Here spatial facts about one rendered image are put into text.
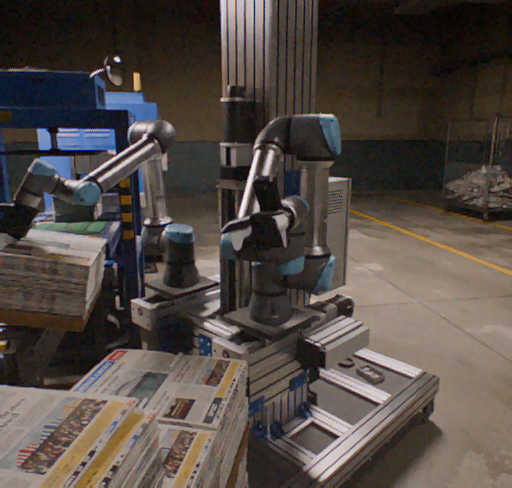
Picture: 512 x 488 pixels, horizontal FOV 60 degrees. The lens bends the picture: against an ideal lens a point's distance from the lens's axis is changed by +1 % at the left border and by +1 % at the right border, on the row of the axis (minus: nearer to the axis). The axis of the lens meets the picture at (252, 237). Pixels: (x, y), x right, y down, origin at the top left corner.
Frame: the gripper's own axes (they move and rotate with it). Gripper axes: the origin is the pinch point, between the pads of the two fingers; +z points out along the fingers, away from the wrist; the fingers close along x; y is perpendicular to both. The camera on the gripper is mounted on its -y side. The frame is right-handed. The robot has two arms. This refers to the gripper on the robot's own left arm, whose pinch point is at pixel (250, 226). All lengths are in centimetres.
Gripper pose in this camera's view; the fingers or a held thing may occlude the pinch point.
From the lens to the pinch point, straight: 83.3
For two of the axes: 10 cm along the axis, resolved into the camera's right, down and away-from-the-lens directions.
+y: 1.3, 9.8, 1.8
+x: -9.4, 0.6, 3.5
